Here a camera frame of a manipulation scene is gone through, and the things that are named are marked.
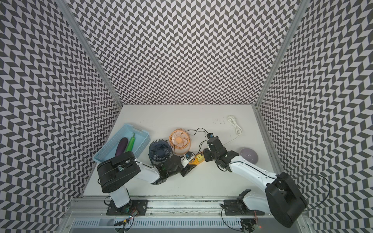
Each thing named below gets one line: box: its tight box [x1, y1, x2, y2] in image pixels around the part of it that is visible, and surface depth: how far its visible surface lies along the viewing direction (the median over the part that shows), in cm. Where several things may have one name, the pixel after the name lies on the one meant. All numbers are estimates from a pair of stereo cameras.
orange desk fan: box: [169, 127, 192, 155], surface depth 92 cm
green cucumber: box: [125, 132, 136, 152], surface depth 96 cm
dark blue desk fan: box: [148, 138, 172, 165], surface depth 85 cm
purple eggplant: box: [115, 137, 129, 157], surface depth 93 cm
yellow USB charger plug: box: [196, 153, 205, 162], surface depth 86 cm
